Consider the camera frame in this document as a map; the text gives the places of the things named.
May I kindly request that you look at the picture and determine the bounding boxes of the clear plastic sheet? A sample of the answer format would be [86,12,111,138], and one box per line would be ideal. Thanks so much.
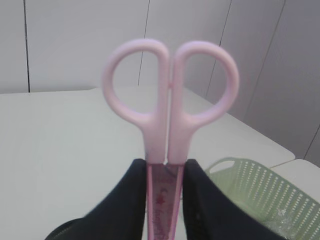
[272,208,320,240]

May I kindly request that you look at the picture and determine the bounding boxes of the green plastic woven basket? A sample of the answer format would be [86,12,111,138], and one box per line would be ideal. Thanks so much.
[205,157,320,234]

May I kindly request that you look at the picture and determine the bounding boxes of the pink capped scissors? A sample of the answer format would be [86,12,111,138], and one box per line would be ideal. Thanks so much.
[102,39,240,240]

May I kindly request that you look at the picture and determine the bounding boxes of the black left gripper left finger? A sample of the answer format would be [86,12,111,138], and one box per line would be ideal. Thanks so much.
[46,159,147,240]

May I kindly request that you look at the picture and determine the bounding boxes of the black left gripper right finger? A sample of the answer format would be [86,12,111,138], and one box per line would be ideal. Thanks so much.
[182,159,282,240]

